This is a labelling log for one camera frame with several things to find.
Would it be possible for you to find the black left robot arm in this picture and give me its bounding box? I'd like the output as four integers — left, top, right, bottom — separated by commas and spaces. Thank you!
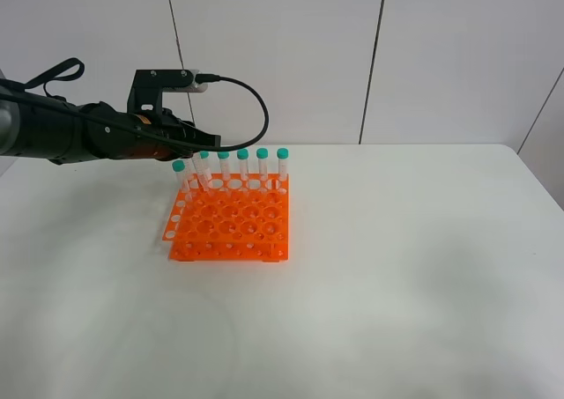
1, 79, 220, 165

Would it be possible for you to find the teal-capped test tube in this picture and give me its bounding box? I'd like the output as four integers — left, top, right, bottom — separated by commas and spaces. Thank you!
172, 159, 192, 206
191, 152, 212, 192

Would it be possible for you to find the row tube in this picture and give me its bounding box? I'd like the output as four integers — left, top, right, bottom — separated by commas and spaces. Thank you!
237, 148, 249, 191
199, 151, 212, 182
256, 147, 269, 192
217, 151, 231, 192
277, 148, 289, 188

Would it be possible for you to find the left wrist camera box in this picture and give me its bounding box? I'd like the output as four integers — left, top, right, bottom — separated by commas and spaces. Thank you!
127, 70, 207, 114

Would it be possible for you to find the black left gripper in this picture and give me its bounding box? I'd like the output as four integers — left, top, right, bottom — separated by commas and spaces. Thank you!
129, 108, 220, 161

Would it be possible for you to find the orange test tube rack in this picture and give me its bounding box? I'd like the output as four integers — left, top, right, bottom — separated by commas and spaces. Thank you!
162, 174, 290, 262

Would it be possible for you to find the black left camera cable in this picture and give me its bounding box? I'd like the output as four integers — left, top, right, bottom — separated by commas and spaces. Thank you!
0, 57, 270, 151

